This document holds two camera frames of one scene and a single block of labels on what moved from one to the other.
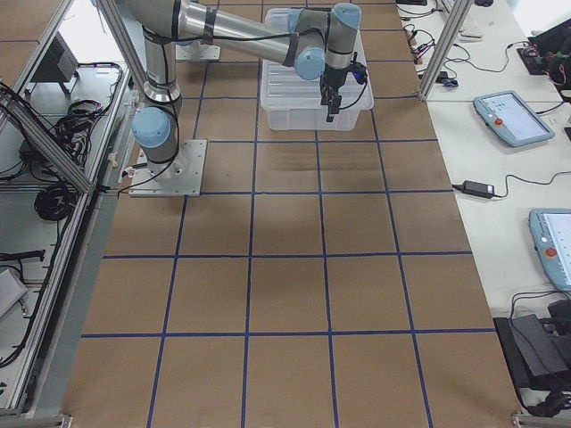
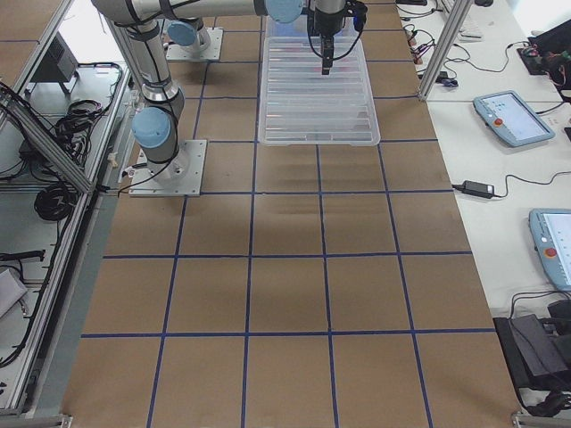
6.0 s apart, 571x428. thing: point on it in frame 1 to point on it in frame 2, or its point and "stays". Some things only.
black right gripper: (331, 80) to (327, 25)
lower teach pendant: (551, 232) stays
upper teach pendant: (508, 115) stays
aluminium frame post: (456, 20) stays
